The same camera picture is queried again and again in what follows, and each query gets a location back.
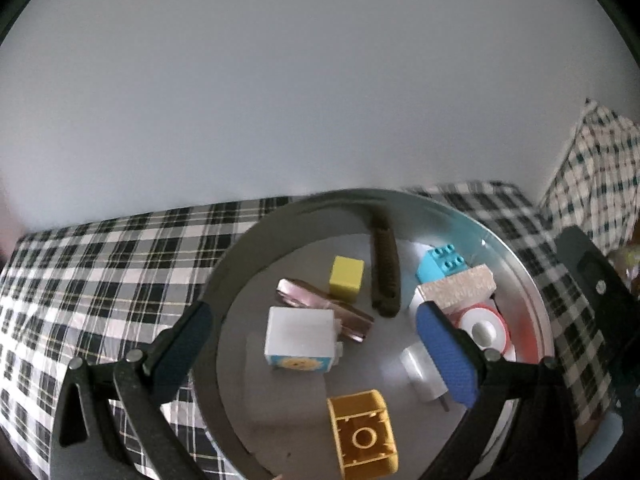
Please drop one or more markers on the white charger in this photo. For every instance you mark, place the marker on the white charger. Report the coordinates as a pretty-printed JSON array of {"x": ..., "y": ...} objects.
[{"x": 420, "y": 365}]

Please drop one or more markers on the white cube building block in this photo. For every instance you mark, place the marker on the white cube building block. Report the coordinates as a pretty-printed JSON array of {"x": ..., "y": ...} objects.
[{"x": 300, "y": 332}]

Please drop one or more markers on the black and white plaid sheet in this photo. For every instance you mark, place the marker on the black and white plaid sheet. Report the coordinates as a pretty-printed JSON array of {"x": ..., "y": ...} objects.
[{"x": 100, "y": 270}]

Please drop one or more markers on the red and white tape roll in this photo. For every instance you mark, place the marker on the red and white tape roll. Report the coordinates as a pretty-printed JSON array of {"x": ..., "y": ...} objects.
[{"x": 497, "y": 325}]

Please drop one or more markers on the white box with red label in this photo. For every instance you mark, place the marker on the white box with red label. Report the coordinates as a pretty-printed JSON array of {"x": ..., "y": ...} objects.
[{"x": 460, "y": 290}]

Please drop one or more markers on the small yellow cube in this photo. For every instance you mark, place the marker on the small yellow cube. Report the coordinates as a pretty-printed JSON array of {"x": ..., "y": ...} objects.
[{"x": 346, "y": 280}]

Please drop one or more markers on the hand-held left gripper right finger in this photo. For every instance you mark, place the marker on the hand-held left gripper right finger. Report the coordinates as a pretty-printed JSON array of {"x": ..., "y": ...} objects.
[{"x": 445, "y": 355}]

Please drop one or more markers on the cyan bear building block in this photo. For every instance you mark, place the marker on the cyan bear building block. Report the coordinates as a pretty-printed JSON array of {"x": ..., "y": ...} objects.
[{"x": 435, "y": 267}]

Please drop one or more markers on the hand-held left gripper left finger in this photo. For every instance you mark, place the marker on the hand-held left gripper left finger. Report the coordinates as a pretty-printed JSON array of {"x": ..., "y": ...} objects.
[{"x": 184, "y": 342}]

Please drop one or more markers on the blue round tin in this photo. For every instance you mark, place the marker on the blue round tin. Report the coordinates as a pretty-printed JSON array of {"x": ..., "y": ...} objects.
[{"x": 260, "y": 270}]

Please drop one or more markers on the large yellow building block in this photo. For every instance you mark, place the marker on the large yellow building block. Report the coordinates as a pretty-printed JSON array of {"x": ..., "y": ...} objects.
[{"x": 360, "y": 465}]

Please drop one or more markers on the brown comb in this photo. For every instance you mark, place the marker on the brown comb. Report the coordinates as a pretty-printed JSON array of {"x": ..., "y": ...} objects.
[{"x": 385, "y": 270}]

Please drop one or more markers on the plaid pillow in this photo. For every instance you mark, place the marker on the plaid pillow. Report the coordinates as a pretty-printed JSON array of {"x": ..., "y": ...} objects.
[{"x": 590, "y": 170}]

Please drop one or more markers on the brown box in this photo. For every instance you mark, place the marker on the brown box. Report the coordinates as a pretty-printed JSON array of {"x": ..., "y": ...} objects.
[{"x": 305, "y": 292}]

